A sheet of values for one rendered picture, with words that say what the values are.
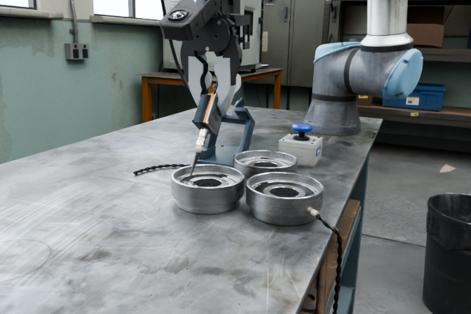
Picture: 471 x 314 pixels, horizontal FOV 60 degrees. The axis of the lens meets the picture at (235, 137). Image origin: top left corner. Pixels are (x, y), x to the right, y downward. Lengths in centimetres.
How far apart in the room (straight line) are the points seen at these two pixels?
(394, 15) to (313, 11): 346
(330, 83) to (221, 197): 59
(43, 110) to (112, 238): 197
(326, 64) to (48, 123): 176
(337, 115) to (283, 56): 345
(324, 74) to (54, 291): 83
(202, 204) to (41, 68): 196
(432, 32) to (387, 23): 303
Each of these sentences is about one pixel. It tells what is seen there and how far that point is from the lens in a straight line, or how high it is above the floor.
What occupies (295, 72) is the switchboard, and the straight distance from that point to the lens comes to 447.
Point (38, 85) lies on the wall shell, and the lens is 242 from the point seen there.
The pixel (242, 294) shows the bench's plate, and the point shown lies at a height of 80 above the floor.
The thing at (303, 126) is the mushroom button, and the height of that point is 87.
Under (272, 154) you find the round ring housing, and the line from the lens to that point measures 73.
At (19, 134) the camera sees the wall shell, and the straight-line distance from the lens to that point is 237.
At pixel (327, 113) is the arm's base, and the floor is 85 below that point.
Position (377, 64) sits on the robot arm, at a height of 99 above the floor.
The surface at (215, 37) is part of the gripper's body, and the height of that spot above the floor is 103.
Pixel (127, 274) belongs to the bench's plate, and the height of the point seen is 80.
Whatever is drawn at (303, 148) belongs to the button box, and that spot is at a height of 84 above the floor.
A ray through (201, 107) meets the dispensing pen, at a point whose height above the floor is 93.
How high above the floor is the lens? 103
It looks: 13 degrees down
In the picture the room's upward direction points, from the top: 2 degrees clockwise
